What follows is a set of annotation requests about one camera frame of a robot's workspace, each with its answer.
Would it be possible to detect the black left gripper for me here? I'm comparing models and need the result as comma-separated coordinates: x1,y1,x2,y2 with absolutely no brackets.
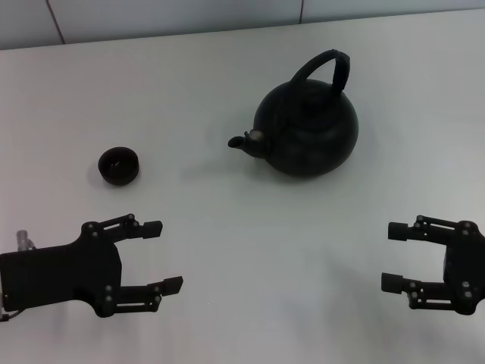
0,213,185,319

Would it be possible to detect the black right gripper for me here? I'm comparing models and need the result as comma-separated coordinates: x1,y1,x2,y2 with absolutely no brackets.
380,215,485,315

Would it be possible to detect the small dark teacup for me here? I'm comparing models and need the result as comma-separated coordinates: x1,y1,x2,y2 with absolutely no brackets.
97,146,140,187

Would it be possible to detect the black round teapot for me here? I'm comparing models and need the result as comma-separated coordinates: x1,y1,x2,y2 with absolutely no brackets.
227,49,360,177

